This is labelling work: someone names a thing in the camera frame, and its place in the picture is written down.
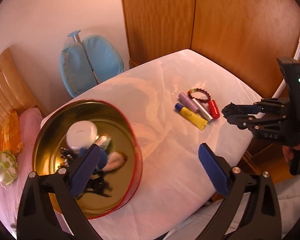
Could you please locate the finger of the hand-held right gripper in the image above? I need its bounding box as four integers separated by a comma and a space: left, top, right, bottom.
236, 98, 291, 118
226, 114, 290, 131

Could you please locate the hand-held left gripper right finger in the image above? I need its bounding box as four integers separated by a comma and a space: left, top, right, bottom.
198, 143, 282, 240

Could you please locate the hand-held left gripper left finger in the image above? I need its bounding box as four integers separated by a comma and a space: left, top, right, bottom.
16, 144, 103, 240

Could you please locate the black hair clip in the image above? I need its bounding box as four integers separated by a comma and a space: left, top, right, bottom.
221, 102, 241, 124

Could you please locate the black hair claw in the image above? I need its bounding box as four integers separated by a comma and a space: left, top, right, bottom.
60, 148, 78, 167

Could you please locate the blue plush doll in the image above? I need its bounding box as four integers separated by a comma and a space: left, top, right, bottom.
90, 134, 128, 173

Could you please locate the red tube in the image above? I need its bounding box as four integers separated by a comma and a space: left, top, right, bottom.
208, 100, 220, 119

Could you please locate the white round jar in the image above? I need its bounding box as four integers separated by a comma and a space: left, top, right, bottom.
66, 121, 98, 150

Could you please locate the silver tube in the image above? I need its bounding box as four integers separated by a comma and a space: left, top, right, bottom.
192, 98, 213, 122

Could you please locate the dark red bead bracelet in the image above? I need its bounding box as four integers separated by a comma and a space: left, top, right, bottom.
187, 88, 212, 103

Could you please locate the yellow tube with blue cap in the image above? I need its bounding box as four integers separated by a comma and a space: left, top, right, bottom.
174, 103, 208, 130

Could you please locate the red round tin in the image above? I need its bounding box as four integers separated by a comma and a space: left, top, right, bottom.
32, 99, 143, 220

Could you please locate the purple tube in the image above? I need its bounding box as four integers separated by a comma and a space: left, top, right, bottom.
178, 92, 200, 113

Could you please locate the person's right hand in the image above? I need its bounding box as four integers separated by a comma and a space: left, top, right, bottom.
282, 140, 300, 167

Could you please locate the pink bedsheet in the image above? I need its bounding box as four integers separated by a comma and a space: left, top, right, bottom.
0, 107, 73, 238

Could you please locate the green cabbage plush toy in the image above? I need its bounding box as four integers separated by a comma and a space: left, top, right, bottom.
0, 150, 18, 187

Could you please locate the orange sunflower pillow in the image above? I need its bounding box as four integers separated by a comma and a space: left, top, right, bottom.
0, 110, 25, 183

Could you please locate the person's light clothing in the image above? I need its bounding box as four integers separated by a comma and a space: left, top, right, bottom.
275, 177, 300, 240

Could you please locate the wooden wardrobe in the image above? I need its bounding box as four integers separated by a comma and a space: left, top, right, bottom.
119, 0, 300, 100

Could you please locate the blue chair backrest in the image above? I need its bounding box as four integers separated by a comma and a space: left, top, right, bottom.
59, 30, 124, 98

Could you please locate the wooden bed headboard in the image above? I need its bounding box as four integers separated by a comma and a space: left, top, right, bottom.
0, 48, 40, 140

